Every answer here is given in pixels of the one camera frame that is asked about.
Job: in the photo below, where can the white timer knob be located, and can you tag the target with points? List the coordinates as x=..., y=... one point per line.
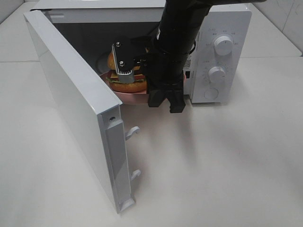
x=216, y=74

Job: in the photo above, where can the glass microwave turntable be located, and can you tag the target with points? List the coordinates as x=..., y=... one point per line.
x=101, y=63

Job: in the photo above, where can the white warning label sticker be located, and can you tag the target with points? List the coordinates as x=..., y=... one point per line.
x=189, y=63

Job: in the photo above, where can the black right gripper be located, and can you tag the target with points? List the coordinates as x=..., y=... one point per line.
x=162, y=72

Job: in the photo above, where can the white microwave door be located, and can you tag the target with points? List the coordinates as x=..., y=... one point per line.
x=90, y=108

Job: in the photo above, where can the toy burger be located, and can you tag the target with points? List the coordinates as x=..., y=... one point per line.
x=139, y=83

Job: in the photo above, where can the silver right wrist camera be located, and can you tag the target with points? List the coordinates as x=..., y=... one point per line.
x=123, y=59

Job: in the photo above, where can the round white door button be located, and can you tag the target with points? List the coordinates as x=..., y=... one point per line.
x=211, y=94

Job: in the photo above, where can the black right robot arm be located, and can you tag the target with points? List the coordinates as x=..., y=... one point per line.
x=182, y=30

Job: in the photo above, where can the upper white power knob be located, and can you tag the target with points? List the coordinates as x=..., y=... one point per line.
x=223, y=45

